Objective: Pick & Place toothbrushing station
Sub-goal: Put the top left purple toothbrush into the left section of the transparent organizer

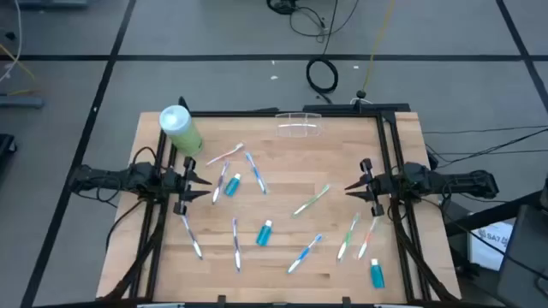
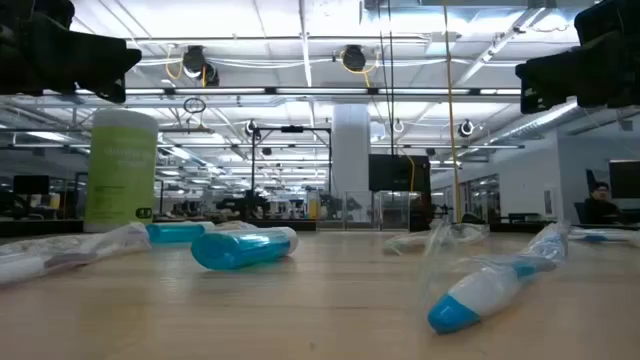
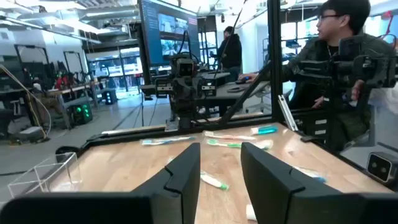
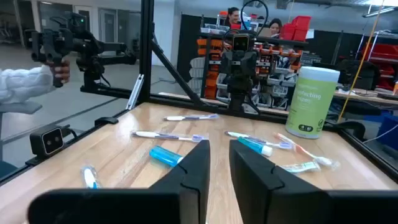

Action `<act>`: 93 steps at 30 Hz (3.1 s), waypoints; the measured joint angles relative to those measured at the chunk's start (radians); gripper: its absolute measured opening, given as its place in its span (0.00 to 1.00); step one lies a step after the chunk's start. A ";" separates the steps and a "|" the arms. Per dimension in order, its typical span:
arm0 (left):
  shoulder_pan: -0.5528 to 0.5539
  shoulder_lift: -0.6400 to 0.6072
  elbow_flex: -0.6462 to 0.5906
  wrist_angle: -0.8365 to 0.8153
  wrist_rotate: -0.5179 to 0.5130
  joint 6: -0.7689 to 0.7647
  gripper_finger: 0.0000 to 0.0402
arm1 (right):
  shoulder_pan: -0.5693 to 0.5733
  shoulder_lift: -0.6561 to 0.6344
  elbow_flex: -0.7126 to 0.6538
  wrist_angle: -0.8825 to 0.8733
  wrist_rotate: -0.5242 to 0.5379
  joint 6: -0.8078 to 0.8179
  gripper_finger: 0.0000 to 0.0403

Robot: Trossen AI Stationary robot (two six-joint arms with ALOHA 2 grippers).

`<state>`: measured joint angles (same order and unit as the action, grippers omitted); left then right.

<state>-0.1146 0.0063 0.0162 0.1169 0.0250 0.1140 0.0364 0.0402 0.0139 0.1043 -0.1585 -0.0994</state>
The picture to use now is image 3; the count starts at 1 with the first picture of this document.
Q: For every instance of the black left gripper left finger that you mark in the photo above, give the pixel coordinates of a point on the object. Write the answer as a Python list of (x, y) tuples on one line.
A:
[(161, 202)]

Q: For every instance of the grey office chair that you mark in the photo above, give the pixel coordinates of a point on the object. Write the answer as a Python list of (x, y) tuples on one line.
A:
[(264, 104)]

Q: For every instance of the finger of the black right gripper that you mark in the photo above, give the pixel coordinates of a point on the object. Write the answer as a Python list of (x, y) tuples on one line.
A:
[(192, 93), (179, 93)]

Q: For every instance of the dark office desk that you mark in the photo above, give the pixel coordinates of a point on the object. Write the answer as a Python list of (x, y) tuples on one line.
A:
[(230, 93)]

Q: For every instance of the black box with green lights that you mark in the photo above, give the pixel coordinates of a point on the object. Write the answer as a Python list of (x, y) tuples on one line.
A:
[(81, 114)]

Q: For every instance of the person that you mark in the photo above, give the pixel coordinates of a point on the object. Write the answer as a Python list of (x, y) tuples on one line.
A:
[(339, 18), (230, 53)]

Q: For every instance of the black diagonal frame brace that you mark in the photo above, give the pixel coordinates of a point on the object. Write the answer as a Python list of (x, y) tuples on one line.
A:
[(242, 96)]

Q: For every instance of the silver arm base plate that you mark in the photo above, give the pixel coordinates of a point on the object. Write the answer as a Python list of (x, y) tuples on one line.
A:
[(171, 126)]

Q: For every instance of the silver angled bracket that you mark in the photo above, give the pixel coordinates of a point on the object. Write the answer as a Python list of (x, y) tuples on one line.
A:
[(287, 113)]

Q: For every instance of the green toothbrush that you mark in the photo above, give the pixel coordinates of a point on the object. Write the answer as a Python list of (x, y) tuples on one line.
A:
[(230, 144), (214, 181)]

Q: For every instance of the wooden workbench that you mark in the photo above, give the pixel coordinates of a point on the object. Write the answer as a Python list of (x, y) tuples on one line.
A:
[(71, 89)]

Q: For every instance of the black table frame rail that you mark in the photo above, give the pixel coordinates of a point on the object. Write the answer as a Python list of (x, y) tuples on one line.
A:
[(130, 134), (308, 137)]

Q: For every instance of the large monitor display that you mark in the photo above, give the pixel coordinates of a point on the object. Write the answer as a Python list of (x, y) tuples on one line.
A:
[(168, 31)]

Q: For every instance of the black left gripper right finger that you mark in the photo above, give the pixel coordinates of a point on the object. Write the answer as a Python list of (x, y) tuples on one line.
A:
[(280, 193)]

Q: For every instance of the orange toothbrush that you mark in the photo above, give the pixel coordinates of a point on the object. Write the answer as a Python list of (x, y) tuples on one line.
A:
[(228, 136)]

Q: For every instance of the blue white electric toothbrush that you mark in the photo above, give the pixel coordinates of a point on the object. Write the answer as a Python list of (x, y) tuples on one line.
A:
[(314, 175)]

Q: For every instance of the clear acrylic organizer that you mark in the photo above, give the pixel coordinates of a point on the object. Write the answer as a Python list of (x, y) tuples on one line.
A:
[(46, 174)]

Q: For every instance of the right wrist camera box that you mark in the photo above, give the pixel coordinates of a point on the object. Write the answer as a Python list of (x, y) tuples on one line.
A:
[(186, 68)]

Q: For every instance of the small black equipment box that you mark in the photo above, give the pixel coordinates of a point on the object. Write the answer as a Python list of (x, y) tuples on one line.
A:
[(109, 97)]

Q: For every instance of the black table-level camera box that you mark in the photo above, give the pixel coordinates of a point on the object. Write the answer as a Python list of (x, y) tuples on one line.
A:
[(381, 168)]

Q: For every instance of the black frame post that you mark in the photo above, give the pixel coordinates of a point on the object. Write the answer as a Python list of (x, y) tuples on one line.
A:
[(275, 62)]

